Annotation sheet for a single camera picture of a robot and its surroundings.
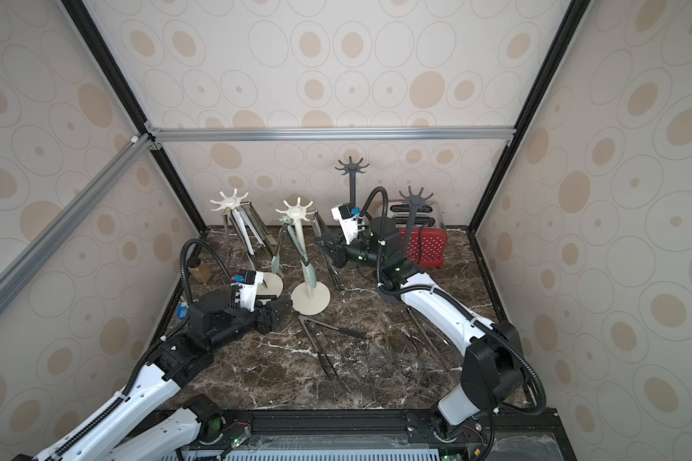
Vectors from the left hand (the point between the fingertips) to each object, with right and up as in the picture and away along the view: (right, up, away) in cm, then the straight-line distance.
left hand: (292, 301), depth 70 cm
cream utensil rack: (-1, -4, +27) cm, 27 cm away
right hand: (+9, +16, +3) cm, 18 cm away
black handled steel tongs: (+6, -19, +15) cm, 25 cm away
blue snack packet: (-41, -7, +25) cm, 49 cm away
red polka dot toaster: (+41, +15, +27) cm, 52 cm away
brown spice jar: (-37, +6, +27) cm, 46 cm away
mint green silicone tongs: (+1, +13, +3) cm, 14 cm away
